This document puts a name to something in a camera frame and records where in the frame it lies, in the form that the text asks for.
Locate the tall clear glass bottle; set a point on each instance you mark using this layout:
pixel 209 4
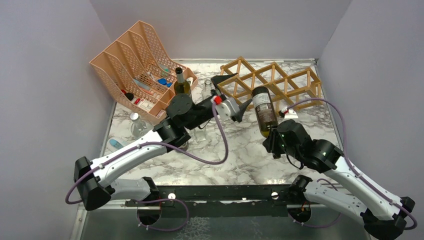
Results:
pixel 207 89

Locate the wooden lattice wine rack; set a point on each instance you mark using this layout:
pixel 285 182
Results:
pixel 284 88

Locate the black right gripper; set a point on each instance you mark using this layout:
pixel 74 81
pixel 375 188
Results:
pixel 271 142

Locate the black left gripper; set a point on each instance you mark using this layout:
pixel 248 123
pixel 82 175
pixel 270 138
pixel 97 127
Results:
pixel 243 107

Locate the green wine bottle gold label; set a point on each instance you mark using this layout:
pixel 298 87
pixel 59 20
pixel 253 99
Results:
pixel 181 86

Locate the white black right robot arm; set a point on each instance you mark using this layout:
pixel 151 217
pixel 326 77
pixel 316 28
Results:
pixel 382 214

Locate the blue item in organizer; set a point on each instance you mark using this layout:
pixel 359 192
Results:
pixel 164 82

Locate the clear bottle blue content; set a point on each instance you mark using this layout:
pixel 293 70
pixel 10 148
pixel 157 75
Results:
pixel 115 143

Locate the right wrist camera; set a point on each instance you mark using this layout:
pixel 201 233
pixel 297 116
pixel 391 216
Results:
pixel 288 113

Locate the round clear flask silver cap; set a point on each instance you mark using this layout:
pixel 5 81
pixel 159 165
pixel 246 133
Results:
pixel 138 127

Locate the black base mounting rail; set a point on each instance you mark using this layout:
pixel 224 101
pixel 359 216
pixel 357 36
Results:
pixel 214 201

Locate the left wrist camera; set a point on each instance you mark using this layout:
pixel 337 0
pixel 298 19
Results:
pixel 226 109

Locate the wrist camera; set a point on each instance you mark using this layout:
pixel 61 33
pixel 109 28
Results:
pixel 226 109
pixel 288 113

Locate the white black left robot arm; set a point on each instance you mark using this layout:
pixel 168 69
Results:
pixel 97 181

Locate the dark labelled wine bottle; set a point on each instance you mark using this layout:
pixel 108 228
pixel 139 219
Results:
pixel 264 110

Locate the peach plastic file organizer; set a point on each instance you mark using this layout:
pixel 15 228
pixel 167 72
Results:
pixel 130 66

